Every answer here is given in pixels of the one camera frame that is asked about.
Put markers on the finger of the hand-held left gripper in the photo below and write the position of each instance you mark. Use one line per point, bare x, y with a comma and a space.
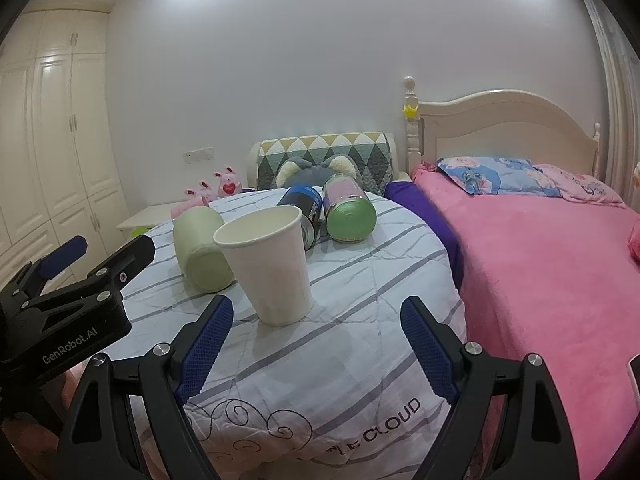
132, 255
65, 252

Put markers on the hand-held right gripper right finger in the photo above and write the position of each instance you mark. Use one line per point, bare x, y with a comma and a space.
425, 345

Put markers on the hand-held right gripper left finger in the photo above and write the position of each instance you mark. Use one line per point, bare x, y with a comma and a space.
210, 345

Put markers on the light green cup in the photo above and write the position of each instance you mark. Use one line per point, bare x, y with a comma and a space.
200, 250

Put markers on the white paper cup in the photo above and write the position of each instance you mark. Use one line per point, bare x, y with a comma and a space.
270, 275

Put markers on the white nightstand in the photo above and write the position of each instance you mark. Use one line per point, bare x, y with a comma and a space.
145, 217

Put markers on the grey striped white quilt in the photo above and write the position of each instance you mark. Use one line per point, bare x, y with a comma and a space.
350, 310

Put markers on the pink plush bunny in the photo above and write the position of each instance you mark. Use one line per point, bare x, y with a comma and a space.
227, 183
200, 192

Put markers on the cream wardrobe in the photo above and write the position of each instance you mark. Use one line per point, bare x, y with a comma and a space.
60, 125

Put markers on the purple sheet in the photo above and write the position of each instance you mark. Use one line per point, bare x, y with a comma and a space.
425, 210

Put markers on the pink blanket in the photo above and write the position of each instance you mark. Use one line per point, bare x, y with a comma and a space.
540, 270

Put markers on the pink jar with green lid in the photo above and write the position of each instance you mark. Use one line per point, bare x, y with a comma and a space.
350, 217

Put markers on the blue can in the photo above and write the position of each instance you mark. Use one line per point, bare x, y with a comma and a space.
305, 202

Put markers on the blue floral pillow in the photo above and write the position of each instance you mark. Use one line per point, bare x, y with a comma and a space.
480, 175

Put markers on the grey plush toy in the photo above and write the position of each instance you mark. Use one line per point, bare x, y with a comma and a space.
305, 175

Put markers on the triangle patterned cushion cover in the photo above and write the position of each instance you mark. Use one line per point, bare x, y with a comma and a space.
370, 160

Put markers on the pink floral pillow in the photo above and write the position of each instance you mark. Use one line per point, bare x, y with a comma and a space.
585, 182

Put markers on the cream wooden bed headboard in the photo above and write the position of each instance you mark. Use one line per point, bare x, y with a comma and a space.
500, 125

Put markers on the pink soft object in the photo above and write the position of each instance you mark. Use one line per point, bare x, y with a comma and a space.
635, 242

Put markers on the yellow crown ornament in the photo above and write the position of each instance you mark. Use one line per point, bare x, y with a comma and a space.
410, 111

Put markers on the white curtain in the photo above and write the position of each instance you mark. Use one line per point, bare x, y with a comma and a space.
620, 85

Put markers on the white wall socket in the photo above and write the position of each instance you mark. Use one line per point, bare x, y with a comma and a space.
198, 154

